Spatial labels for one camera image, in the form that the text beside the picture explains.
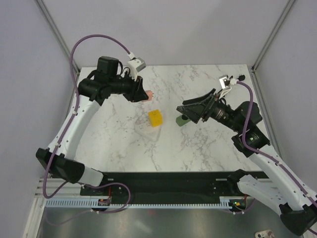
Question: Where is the aluminium frame rail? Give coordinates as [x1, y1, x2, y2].
[250, 0, 297, 72]
[34, 0, 71, 60]

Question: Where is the aluminium frame rail right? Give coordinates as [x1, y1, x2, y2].
[250, 0, 297, 72]

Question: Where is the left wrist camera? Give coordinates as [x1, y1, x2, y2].
[127, 58, 146, 81]

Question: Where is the pink plug adapter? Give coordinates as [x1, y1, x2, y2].
[146, 90, 154, 101]

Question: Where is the white slotted cable duct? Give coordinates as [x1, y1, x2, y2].
[45, 197, 237, 209]

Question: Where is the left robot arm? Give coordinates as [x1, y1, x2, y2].
[36, 57, 149, 195]

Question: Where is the aluminium frame rail left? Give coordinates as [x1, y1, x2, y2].
[34, 0, 71, 60]

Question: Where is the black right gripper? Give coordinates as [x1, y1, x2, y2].
[176, 88, 242, 132]

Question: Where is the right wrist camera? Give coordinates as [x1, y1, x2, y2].
[217, 75, 237, 99]

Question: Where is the yellow plug adapter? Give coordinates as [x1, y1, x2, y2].
[148, 109, 163, 127]

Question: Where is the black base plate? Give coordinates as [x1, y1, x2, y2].
[80, 169, 248, 203]

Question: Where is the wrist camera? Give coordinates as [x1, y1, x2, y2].
[217, 75, 237, 99]
[127, 58, 146, 81]

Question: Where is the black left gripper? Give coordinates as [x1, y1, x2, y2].
[108, 70, 149, 103]

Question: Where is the green power strip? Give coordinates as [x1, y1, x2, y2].
[175, 115, 191, 127]

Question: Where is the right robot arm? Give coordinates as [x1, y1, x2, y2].
[176, 86, 317, 236]

